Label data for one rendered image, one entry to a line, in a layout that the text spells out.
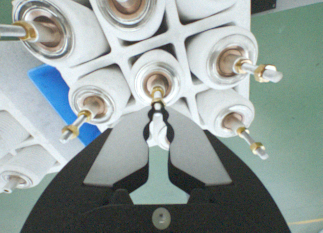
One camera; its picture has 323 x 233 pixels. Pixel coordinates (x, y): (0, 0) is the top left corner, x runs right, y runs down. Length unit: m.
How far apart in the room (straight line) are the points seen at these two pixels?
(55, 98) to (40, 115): 0.06
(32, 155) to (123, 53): 0.38
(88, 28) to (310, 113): 0.88
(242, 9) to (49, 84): 0.51
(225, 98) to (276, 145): 0.67
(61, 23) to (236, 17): 0.28
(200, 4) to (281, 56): 0.46
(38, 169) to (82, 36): 0.39
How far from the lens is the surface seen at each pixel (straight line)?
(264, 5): 0.40
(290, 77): 0.69
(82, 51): 0.23
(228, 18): 0.30
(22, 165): 0.50
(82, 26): 0.23
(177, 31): 0.27
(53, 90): 0.50
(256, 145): 0.23
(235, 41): 0.23
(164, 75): 0.21
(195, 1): 0.22
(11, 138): 0.48
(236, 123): 0.26
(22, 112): 0.47
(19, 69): 0.51
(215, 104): 0.27
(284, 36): 0.62
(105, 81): 0.23
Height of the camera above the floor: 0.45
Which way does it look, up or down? 60 degrees down
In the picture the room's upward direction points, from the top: 176 degrees clockwise
